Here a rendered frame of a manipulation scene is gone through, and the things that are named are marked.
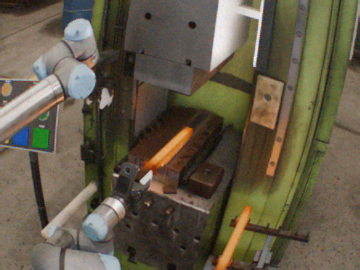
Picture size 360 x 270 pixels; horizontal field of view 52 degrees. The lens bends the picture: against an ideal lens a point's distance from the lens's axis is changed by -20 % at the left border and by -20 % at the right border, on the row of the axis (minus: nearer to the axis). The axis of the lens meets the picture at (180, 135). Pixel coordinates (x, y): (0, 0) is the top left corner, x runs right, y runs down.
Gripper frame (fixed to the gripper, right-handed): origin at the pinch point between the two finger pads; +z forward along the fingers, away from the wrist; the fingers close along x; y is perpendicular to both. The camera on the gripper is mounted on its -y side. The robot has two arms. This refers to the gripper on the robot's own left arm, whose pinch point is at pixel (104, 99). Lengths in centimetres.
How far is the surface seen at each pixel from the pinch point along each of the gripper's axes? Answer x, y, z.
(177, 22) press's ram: 14.9, -23.5, -16.7
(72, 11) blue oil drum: -299, -265, 239
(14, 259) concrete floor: -69, 65, 106
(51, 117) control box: -27.6, 4.9, 16.4
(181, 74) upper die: 18.3, -15.6, -1.3
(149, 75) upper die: 7.6, -14.1, 1.6
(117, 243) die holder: 0, 26, 67
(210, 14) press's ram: 25.1, -25.9, -21.5
